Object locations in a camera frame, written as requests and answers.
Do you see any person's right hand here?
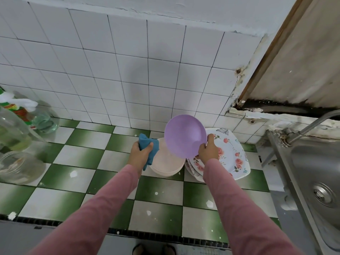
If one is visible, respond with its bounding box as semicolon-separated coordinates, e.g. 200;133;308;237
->
198;134;222;165

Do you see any person's left hand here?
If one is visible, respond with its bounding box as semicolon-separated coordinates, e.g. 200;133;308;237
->
128;142;155;173

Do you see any blue cleaning cloth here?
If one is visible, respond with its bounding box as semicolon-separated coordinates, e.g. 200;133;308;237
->
138;133;160;171

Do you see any stack of floral plates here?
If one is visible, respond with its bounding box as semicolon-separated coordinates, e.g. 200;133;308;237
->
187;127;251;181

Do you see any purple plastic bowl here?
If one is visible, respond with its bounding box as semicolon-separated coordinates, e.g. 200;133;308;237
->
164;114;208;159

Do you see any stack of cream bowls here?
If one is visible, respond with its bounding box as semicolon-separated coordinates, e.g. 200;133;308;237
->
150;138;187;177

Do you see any person's left forearm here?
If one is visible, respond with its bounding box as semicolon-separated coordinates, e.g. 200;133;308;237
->
29;164;141;255

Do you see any person's right forearm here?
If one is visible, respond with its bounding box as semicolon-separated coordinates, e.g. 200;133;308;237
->
203;159;304;255

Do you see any green checkered tile countertop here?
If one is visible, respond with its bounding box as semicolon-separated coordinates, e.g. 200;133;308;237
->
0;117;282;249

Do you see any person's left leg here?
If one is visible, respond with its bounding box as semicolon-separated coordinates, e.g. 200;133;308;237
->
132;243;147;255

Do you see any chrome faucet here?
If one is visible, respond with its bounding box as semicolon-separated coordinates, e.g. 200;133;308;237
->
284;110;340;146

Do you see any stainless steel sink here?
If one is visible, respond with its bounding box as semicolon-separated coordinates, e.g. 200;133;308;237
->
266;130;340;255

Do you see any large clear plastic bottle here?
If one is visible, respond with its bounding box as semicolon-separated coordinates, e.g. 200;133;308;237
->
0;106;49;185

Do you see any weathered wooden board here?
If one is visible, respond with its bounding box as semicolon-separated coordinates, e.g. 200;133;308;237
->
236;0;340;112

